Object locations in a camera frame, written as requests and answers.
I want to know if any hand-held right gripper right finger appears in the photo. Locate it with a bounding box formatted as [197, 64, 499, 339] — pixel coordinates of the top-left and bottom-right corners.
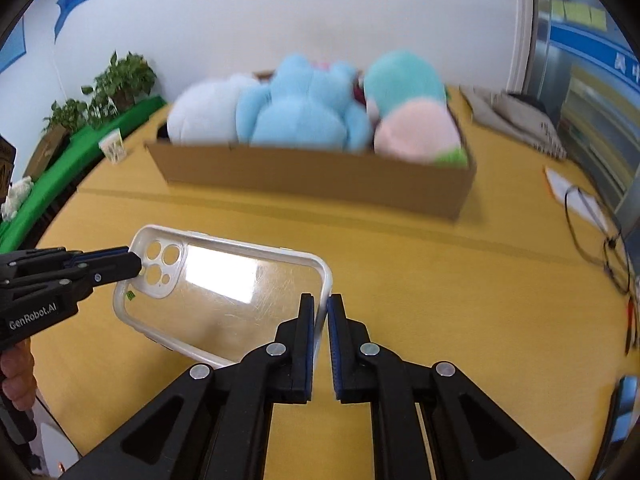
[326, 294, 576, 480]

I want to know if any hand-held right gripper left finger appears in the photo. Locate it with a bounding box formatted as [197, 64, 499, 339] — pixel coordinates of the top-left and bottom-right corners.
[60, 294, 317, 480]

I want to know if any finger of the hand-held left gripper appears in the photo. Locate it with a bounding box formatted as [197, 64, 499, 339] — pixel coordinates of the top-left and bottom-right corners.
[0, 246, 134, 275]
[0, 252, 144, 302]

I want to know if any clear phone case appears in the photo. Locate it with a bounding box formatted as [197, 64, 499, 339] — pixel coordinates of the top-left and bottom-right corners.
[111, 224, 333, 368]

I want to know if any brown cardboard box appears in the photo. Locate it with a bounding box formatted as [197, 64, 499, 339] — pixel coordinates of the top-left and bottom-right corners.
[145, 71, 477, 222]

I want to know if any white plush toy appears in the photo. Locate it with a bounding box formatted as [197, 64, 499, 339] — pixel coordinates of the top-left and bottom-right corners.
[166, 74, 261, 148]

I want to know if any light blue plush toy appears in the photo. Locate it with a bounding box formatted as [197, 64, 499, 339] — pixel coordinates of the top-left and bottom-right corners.
[235, 52, 373, 153]

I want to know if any teal pink green plush toy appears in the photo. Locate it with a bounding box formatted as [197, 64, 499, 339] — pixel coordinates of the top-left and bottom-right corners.
[362, 50, 471, 168]

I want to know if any person's left hand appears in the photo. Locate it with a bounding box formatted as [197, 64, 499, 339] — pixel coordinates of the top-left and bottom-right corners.
[0, 339, 38, 411]

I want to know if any white fluffy item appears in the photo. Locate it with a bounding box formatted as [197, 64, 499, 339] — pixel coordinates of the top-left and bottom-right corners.
[0, 176, 35, 222]

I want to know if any printed paper cup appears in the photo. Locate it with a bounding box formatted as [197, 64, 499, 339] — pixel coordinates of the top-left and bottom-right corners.
[98, 127, 126, 163]

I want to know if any small brown carton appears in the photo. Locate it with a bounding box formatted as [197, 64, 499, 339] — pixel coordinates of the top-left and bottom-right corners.
[22, 125, 69, 179]

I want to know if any green turf strip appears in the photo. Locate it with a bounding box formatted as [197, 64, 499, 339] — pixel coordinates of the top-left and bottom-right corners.
[0, 95, 168, 256]

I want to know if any white sheet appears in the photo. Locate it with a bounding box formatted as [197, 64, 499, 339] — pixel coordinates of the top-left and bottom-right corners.
[31, 400, 83, 476]

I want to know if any small green potted plant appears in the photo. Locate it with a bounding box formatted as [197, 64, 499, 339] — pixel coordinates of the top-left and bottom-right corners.
[42, 99, 90, 136]

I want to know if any white paper with orange edge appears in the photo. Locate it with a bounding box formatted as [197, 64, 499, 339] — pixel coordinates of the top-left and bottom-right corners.
[544, 166, 612, 231]

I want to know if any grey cloth bag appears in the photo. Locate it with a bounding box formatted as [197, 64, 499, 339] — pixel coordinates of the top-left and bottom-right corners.
[459, 85, 568, 161]

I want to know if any dark smartphone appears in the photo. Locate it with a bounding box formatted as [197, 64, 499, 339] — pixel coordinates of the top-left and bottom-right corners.
[595, 375, 640, 480]

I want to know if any red black test probe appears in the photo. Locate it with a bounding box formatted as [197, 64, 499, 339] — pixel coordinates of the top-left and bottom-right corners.
[625, 294, 640, 358]

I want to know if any glass door with blue band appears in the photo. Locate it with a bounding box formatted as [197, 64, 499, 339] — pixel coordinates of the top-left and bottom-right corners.
[520, 0, 640, 231]

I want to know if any small blue wall poster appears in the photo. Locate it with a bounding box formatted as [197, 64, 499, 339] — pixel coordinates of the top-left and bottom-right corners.
[0, 17, 28, 73]

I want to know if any black cable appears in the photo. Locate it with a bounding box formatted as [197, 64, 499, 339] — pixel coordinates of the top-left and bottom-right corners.
[565, 186, 640, 296]

